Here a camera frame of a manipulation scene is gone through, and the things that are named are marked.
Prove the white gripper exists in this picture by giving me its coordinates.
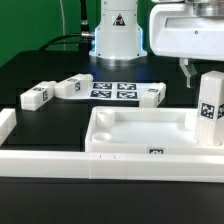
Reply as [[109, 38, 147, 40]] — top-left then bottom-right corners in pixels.
[[149, 0, 224, 88]]

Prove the white desk top tray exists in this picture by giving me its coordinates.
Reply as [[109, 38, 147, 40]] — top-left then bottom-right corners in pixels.
[[85, 106, 224, 156]]

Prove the white marker sheet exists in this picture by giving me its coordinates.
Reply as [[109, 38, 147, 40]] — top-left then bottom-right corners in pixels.
[[71, 82, 155, 101]]

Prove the white front fence bar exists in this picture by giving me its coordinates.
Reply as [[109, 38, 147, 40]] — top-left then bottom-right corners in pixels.
[[0, 150, 224, 183]]

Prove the white left fence block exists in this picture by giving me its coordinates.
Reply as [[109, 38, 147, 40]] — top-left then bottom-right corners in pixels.
[[0, 108, 17, 146]]

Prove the black cable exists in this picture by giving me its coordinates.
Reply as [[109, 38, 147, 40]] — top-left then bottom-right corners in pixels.
[[39, 0, 96, 52]]

